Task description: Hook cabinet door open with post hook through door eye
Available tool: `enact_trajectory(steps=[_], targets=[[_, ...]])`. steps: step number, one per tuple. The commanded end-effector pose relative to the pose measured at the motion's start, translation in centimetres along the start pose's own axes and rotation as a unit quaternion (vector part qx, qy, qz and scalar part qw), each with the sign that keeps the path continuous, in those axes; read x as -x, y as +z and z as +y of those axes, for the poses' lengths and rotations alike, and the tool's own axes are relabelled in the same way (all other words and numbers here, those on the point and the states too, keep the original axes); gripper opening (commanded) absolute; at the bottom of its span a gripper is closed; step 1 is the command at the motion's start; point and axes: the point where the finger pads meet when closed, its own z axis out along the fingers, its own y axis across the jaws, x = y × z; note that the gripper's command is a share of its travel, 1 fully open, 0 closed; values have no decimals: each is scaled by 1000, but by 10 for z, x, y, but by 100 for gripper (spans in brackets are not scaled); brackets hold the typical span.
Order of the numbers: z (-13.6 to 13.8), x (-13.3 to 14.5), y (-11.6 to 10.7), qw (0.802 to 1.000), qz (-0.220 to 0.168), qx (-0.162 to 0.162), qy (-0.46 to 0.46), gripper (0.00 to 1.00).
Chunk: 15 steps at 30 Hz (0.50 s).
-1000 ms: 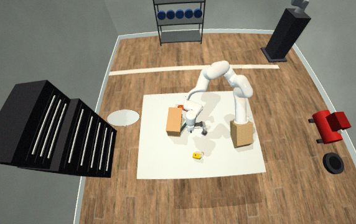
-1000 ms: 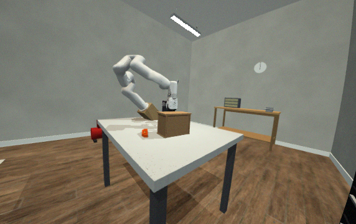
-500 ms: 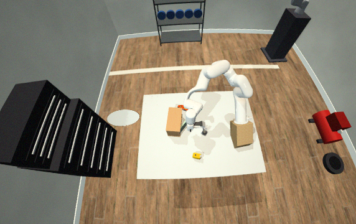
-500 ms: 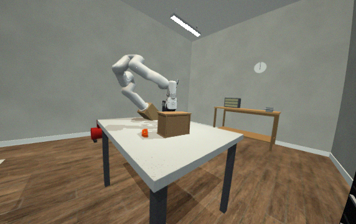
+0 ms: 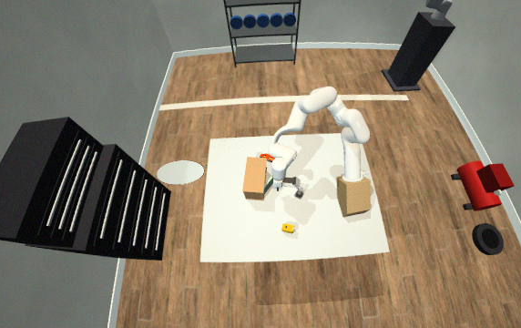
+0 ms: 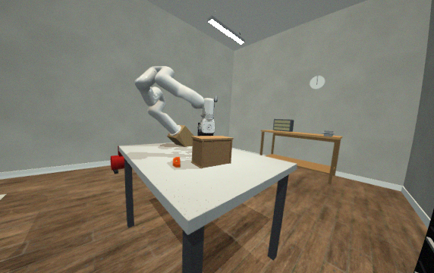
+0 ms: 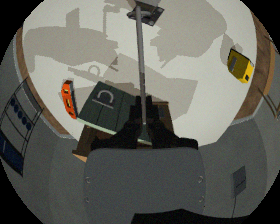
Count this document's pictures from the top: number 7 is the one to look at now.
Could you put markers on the orange spirit level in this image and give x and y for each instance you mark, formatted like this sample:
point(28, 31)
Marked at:
point(69, 99)

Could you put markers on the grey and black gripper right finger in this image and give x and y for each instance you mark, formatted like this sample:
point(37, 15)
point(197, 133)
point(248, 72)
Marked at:
point(160, 135)

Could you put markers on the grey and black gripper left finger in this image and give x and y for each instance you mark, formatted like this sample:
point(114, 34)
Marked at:
point(128, 135)

